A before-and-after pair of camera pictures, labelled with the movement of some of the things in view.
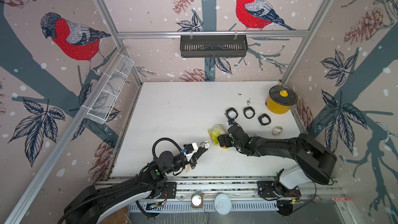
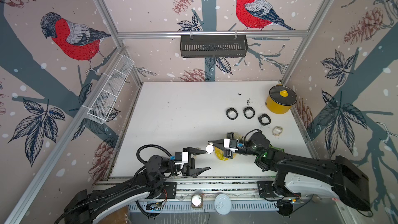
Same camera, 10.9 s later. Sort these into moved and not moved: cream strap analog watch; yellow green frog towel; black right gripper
Moved: black right gripper; yellow green frog towel
Not moved: cream strap analog watch
